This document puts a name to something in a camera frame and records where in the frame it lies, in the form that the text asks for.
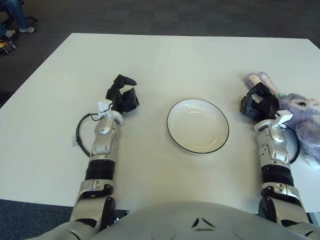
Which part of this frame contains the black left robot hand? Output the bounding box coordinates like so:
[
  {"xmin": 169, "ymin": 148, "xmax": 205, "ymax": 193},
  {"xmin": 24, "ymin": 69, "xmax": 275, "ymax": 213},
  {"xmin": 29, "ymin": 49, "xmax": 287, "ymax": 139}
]
[{"xmin": 105, "ymin": 74, "xmax": 140, "ymax": 116}]

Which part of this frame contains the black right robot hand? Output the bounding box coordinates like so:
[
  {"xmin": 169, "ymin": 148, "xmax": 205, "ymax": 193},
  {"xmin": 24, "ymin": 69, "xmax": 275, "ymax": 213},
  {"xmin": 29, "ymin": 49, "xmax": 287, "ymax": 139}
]
[{"xmin": 240, "ymin": 83, "xmax": 281, "ymax": 123}]

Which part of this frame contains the purple plush bunny doll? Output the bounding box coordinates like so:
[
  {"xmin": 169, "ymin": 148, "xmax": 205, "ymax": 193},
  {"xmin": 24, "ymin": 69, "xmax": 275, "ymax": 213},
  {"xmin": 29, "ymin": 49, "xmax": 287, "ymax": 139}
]
[{"xmin": 243, "ymin": 71, "xmax": 320, "ymax": 166}]

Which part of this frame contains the white plate with black rim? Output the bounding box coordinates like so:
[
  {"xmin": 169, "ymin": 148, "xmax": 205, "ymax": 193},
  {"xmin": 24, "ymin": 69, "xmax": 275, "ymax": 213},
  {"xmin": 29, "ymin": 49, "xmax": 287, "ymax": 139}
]
[{"xmin": 166, "ymin": 98, "xmax": 230, "ymax": 155}]

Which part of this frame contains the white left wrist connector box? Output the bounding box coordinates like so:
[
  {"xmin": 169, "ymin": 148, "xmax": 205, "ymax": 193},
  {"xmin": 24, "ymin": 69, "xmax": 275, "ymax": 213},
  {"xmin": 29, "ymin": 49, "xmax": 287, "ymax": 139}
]
[{"xmin": 97, "ymin": 99, "xmax": 113, "ymax": 118}]

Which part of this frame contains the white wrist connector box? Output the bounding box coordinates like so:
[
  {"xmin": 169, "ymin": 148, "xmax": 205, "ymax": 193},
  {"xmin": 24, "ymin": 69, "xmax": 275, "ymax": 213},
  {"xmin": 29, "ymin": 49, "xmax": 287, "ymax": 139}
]
[
  {"xmin": 97, "ymin": 99, "xmax": 113, "ymax": 118},
  {"xmin": 273, "ymin": 109, "xmax": 293, "ymax": 128}
]

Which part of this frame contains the white right wrist connector box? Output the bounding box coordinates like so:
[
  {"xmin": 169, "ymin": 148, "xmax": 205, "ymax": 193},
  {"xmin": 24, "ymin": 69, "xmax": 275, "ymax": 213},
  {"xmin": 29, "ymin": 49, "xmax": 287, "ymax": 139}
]
[{"xmin": 273, "ymin": 109, "xmax": 293, "ymax": 128}]

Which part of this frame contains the person leg in jeans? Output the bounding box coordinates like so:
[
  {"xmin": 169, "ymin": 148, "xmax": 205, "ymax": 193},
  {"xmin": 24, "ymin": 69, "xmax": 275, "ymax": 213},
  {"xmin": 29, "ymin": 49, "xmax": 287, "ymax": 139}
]
[{"xmin": 0, "ymin": 0, "xmax": 31, "ymax": 30}]

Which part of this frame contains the grey robot torso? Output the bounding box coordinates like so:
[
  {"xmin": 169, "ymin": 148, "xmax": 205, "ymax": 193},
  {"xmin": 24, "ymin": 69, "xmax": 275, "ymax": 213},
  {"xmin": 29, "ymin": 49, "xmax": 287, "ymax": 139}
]
[{"xmin": 92, "ymin": 200, "xmax": 301, "ymax": 240}]

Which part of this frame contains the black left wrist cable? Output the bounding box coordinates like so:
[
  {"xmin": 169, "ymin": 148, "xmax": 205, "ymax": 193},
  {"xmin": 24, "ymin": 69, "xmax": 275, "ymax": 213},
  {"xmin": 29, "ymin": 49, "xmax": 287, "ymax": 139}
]
[{"xmin": 76, "ymin": 112, "xmax": 101, "ymax": 158}]

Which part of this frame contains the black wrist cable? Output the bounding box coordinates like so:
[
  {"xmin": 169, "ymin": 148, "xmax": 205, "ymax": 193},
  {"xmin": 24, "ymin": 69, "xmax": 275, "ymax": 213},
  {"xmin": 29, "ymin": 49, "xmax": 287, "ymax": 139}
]
[
  {"xmin": 284, "ymin": 126, "xmax": 301, "ymax": 165},
  {"xmin": 76, "ymin": 112, "xmax": 101, "ymax": 158}
]

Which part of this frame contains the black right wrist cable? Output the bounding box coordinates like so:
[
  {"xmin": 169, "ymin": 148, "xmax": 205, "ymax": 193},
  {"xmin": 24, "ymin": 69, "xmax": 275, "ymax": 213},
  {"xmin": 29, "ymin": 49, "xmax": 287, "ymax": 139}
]
[{"xmin": 284, "ymin": 126, "xmax": 301, "ymax": 165}]

